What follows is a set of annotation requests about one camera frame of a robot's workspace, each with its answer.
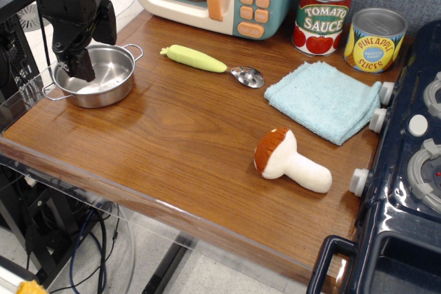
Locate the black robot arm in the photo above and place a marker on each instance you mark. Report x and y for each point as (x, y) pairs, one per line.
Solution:
(75, 24)

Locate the plush brown white mushroom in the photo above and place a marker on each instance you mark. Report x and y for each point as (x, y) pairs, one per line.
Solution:
(276, 155)

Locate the tomato sauce can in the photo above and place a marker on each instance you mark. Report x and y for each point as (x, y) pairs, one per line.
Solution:
(319, 24)

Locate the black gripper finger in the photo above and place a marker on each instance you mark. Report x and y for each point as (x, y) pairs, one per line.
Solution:
(104, 28)
(75, 63)

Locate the pineapple slices can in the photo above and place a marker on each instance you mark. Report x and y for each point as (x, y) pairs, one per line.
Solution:
(375, 38)

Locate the light blue folded cloth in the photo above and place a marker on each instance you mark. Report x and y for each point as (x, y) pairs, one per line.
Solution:
(326, 101)

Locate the navy blue toy stove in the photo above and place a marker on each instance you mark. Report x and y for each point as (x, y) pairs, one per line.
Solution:
(397, 244)

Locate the black side desk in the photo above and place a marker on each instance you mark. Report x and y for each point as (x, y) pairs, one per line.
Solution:
(21, 80)

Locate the small steel pot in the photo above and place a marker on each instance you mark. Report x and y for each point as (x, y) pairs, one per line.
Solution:
(113, 67)

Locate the spoon with green carrot handle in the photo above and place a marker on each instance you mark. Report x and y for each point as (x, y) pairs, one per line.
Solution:
(246, 75)

